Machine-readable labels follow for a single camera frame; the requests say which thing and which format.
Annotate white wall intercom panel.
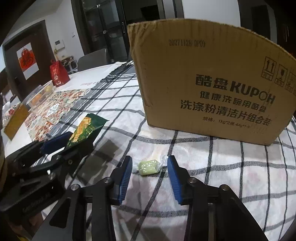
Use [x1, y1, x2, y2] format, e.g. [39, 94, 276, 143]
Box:
[55, 40, 65, 51]

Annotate brown cardboard box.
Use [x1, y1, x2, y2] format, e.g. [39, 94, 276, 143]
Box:
[127, 19, 295, 145]

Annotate clear plastic food container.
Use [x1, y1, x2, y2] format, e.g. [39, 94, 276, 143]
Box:
[22, 80, 56, 110]

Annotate brown tissue box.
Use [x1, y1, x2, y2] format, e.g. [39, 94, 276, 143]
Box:
[4, 104, 29, 140]

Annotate dark wooden door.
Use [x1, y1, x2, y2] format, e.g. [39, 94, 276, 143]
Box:
[3, 20, 55, 100]

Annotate red fu door poster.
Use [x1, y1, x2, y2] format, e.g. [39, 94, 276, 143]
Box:
[16, 43, 39, 80]

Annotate grey dining chair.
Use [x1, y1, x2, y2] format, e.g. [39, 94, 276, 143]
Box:
[78, 48, 111, 72]

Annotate black framed glass door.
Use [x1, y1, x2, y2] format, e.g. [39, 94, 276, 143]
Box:
[71, 0, 184, 62]

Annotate green wrapped candy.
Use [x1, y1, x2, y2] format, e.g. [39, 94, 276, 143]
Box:
[138, 155, 167, 176]

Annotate black white checked tablecloth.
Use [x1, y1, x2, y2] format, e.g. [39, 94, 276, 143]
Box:
[32, 60, 296, 241]

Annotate green snack packet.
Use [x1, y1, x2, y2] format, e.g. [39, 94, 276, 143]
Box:
[66, 113, 108, 148]

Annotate red gift box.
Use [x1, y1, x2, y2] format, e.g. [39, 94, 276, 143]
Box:
[50, 60, 70, 87]

